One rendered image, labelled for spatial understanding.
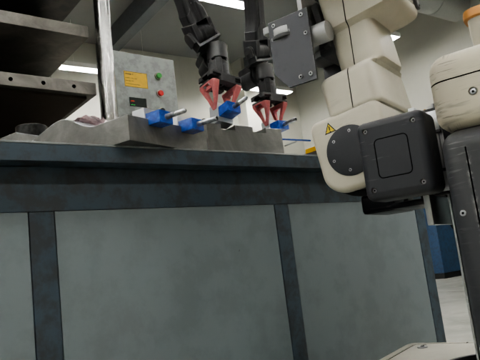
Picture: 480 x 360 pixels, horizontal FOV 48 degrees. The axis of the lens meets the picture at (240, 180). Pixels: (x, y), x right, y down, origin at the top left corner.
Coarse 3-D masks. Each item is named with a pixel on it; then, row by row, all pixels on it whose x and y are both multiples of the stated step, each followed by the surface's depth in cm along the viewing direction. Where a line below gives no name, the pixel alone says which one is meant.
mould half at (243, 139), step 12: (216, 132) 139; (228, 132) 141; (240, 132) 144; (252, 132) 146; (276, 132) 152; (216, 144) 138; (228, 144) 140; (240, 144) 143; (252, 144) 146; (264, 144) 148; (276, 144) 151
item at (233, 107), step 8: (224, 104) 140; (232, 104) 140; (240, 104) 138; (216, 112) 141; (224, 112) 139; (232, 112) 140; (240, 112) 141; (224, 120) 142; (232, 120) 144; (224, 128) 145
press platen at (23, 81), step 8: (0, 72) 189; (8, 72) 191; (0, 80) 188; (8, 80) 190; (16, 80) 192; (24, 80) 194; (32, 80) 195; (40, 80) 197; (48, 80) 199; (56, 80) 201; (64, 80) 203; (72, 80) 205; (8, 88) 192; (16, 88) 193; (24, 88) 194; (32, 88) 195; (40, 88) 197; (48, 88) 198; (56, 88) 200; (64, 88) 202; (72, 88) 204; (80, 88) 206; (88, 88) 208; (88, 96) 211; (80, 104) 219; (72, 112) 228
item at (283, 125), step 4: (272, 120) 171; (280, 120) 167; (292, 120) 164; (296, 120) 164; (272, 124) 169; (276, 124) 167; (280, 124) 167; (284, 124) 167; (288, 124) 166; (272, 128) 169; (276, 128) 167; (280, 128) 166; (284, 128) 168; (288, 128) 168
